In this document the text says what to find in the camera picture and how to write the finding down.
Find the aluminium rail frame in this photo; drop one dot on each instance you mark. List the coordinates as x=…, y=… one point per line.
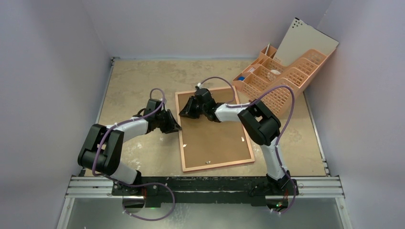
x=319, y=204

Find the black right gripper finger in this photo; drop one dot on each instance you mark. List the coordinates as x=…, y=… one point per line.
x=195, y=114
x=190, y=105

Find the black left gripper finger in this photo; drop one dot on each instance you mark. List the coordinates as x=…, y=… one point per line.
x=170, y=117
x=168, y=127

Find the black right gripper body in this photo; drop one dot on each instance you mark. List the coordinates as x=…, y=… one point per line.
x=194, y=105

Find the white tape roll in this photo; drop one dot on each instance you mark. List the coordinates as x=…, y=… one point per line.
x=276, y=72

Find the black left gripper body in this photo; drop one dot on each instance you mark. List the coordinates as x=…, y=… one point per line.
x=163, y=117

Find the pink picture frame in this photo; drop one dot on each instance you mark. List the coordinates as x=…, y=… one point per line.
x=183, y=151

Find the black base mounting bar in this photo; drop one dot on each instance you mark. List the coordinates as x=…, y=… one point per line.
x=255, y=191

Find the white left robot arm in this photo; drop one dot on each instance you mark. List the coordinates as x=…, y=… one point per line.
x=101, y=151

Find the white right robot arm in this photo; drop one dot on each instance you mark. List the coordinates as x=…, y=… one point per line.
x=262, y=126

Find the grey perforated board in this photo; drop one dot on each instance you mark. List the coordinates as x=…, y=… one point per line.
x=300, y=38

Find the orange plastic desk organizer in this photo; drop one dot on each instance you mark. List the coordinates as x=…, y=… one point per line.
x=296, y=76

